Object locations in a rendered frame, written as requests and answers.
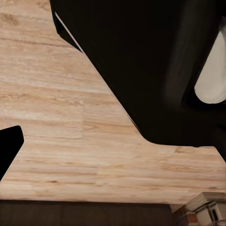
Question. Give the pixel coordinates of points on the wood fireplace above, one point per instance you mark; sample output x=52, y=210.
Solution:
x=210, y=208

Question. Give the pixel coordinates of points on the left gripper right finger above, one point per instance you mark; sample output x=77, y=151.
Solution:
x=219, y=140

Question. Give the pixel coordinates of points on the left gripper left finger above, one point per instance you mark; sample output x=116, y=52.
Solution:
x=11, y=141

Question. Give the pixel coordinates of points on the cabinet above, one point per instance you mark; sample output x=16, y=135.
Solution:
x=55, y=213

